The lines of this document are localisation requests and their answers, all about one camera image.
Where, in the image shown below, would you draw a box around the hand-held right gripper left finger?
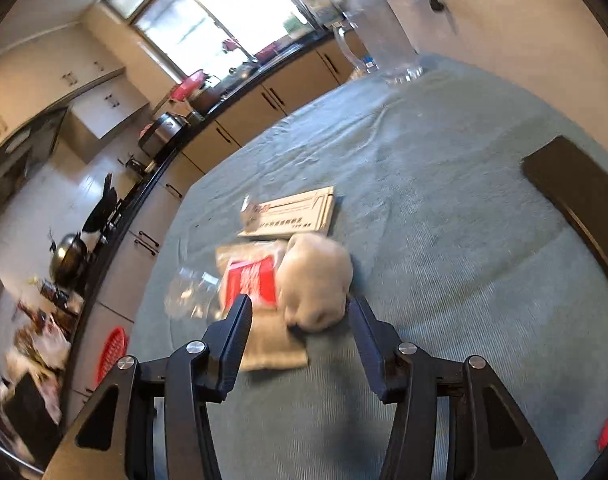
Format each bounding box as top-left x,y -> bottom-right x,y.
44,293 -> 255,480

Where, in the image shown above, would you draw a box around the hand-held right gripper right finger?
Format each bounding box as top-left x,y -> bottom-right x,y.
347,295 -> 559,480

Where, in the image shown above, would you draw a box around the clear plastic wrapper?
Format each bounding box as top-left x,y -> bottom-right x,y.
163,264 -> 225,322

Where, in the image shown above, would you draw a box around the beige packet with red label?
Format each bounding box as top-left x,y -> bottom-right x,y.
215,239 -> 309,372

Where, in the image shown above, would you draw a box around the red plastic basket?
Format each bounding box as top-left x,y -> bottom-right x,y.
95,326 -> 131,387

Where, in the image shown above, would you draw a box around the white medicine box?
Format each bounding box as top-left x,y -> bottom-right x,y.
237,186 -> 337,240

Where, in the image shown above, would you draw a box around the grey-blue tablecloth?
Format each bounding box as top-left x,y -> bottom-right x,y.
128,51 -> 608,480

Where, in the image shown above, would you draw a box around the steel wok on stove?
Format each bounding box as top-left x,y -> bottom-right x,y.
48,231 -> 91,288

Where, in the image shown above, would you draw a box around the black wok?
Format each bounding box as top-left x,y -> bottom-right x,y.
82,172 -> 121,235

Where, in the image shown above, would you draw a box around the pile of plastic bags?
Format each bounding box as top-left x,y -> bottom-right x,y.
3,305 -> 74,378

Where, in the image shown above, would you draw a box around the black box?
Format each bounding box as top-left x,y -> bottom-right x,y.
1,374 -> 64,463

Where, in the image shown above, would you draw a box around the black kitchen countertop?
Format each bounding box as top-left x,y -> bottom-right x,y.
69,27 -> 335,341

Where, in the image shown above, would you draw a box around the steel rice cooker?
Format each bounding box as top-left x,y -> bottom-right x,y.
138,111 -> 191,162

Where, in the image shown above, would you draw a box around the beige lower kitchen cabinets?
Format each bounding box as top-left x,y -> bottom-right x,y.
66,40 -> 367,413

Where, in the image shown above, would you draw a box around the brown cooking pot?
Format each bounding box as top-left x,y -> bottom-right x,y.
190,85 -> 221,113

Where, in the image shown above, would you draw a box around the black chair back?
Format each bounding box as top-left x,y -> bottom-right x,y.
520,135 -> 608,312

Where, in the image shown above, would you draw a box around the red colander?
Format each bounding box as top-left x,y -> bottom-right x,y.
170,69 -> 208,102

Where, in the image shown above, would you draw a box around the range hood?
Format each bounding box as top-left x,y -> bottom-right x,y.
0,107 -> 68,235

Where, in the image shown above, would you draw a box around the beige upper cabinet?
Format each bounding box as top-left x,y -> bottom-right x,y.
0,24 -> 151,165

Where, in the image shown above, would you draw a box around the glass pitcher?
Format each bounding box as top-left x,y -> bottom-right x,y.
333,0 -> 427,87

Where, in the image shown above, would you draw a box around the kitchen window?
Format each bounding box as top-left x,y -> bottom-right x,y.
103,0 -> 337,88

